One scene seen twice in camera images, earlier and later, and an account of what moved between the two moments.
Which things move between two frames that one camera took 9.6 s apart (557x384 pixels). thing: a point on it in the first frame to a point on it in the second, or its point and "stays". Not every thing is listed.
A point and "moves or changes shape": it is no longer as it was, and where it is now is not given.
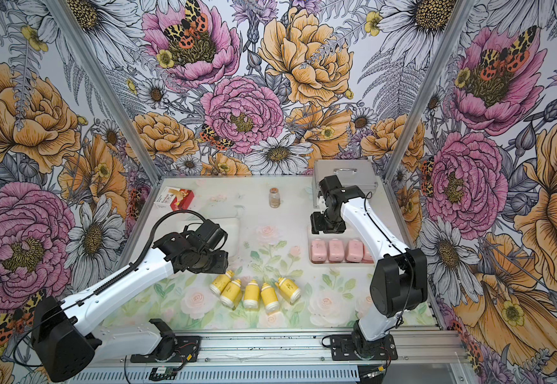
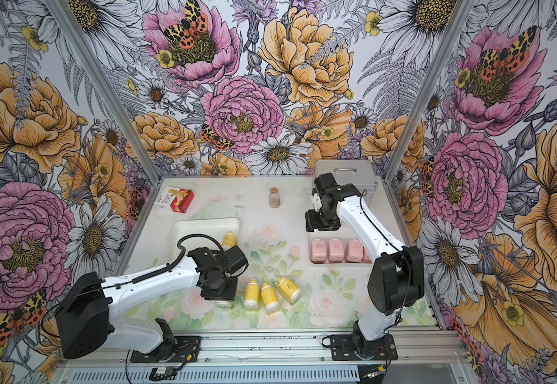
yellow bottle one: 220,282 moves or changes shape
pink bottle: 318,251 stays
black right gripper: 317,225 stays
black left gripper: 218,266 to 228,295
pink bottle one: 354,251 stays
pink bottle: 335,250 stays
